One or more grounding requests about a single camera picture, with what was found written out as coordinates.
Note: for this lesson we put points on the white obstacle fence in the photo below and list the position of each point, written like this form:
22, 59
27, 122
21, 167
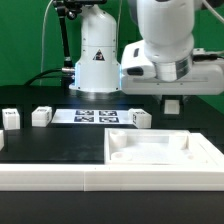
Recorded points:
112, 177

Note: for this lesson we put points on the white block at left edge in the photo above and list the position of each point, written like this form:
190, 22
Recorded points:
1, 139

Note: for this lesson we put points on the white square table top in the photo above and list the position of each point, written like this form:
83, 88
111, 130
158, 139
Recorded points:
159, 147

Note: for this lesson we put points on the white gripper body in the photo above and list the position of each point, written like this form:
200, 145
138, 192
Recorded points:
140, 76

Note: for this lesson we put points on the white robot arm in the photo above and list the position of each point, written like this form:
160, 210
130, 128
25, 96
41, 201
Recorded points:
166, 29

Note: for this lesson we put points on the white paper with tags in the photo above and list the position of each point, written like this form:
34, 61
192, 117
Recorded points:
85, 116

